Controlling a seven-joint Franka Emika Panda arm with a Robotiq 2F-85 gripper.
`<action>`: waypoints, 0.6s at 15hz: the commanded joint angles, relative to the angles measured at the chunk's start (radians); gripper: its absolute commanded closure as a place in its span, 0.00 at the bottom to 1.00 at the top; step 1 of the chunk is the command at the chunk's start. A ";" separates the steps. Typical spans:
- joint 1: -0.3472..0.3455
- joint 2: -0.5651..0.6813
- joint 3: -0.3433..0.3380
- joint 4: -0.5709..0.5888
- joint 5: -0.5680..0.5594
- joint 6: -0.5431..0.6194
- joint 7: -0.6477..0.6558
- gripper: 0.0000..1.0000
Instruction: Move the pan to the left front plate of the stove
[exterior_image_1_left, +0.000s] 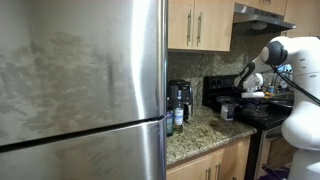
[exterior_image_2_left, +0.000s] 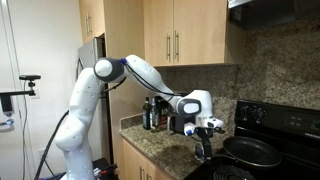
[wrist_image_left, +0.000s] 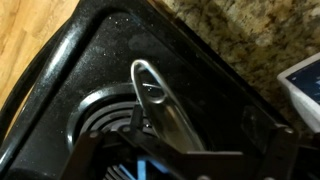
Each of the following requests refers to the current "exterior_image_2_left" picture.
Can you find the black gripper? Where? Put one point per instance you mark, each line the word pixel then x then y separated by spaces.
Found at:
pixel 205 133

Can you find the black frying pan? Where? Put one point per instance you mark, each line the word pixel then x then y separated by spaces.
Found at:
pixel 253 151

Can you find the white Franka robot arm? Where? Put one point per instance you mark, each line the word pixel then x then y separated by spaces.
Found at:
pixel 86 100

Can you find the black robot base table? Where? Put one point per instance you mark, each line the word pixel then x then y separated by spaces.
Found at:
pixel 101 165

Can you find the black stove knob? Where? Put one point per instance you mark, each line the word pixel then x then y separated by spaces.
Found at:
pixel 260 114
pixel 246 110

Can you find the black electric stove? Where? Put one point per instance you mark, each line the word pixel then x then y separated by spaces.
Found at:
pixel 293 133

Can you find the black coil burner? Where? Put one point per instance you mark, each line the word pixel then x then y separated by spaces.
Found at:
pixel 233 174

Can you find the black carton box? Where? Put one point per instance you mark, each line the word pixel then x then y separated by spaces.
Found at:
pixel 162 115

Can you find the clear glass bottle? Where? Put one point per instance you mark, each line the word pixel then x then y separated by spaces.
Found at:
pixel 154 116

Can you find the dark olive oil bottle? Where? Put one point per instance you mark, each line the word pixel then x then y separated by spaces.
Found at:
pixel 146 116

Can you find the wooden base cabinet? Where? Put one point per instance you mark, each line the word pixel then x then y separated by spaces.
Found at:
pixel 133 163

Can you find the tall wooden cabinet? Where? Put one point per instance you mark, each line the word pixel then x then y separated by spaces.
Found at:
pixel 123 33

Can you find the black range hood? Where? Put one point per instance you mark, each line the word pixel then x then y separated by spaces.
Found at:
pixel 273 13

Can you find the stainless steel refrigerator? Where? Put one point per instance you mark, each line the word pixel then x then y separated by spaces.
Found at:
pixel 87 53

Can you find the wooden wall cabinet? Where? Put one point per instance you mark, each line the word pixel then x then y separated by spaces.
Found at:
pixel 200 33

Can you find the white wall outlet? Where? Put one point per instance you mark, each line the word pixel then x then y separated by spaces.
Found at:
pixel 42 151

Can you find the black camera on stand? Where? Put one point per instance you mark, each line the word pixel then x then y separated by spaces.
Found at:
pixel 30 77

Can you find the black device on mount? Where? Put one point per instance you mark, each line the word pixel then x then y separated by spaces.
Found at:
pixel 6 103

